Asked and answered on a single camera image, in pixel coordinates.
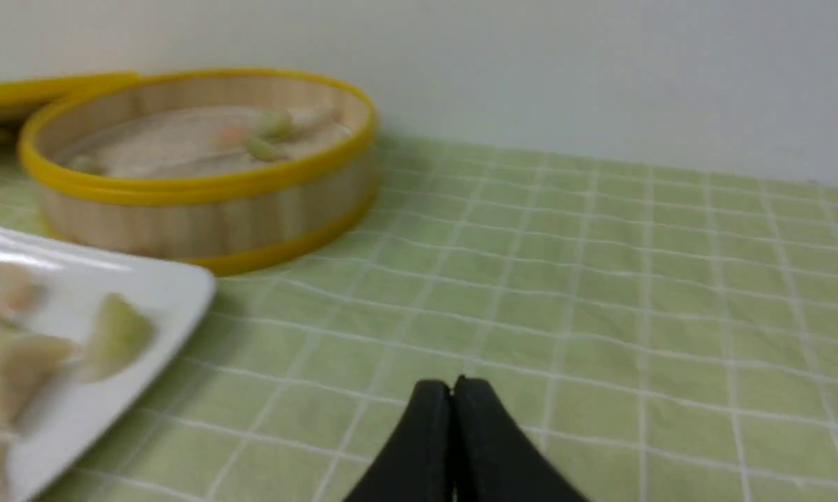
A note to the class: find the green dumpling steamer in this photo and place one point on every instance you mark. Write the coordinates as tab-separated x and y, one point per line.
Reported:
264	150
274	125

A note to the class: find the green dumpling steamer right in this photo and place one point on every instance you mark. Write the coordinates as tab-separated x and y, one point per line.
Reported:
264	150

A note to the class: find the green dumpling steamer top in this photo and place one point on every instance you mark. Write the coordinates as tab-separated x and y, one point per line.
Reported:
274	125

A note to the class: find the bamboo steamer lid yellow rim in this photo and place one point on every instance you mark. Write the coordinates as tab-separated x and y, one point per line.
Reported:
20	99

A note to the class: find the bamboo steamer basket yellow rim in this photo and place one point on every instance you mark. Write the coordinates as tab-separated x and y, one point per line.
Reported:
231	223

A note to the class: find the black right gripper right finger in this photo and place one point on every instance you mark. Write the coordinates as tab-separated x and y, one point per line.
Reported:
494	460

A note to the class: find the pale pleated dumpling plate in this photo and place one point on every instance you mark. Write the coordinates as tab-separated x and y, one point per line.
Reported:
26	367

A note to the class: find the green dumpling plate right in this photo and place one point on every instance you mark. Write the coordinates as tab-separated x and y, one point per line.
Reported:
120	334

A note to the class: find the pink dumpling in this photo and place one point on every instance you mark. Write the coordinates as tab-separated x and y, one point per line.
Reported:
231	136

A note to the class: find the white steamer liner mesh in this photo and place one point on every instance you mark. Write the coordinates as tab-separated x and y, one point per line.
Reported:
182	144

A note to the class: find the pale dumpling plate left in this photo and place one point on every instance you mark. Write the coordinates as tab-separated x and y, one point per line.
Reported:
20	291

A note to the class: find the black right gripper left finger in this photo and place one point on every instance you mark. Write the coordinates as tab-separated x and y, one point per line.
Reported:
413	463

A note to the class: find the green checked tablecloth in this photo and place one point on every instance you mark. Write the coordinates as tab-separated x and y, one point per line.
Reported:
660	334

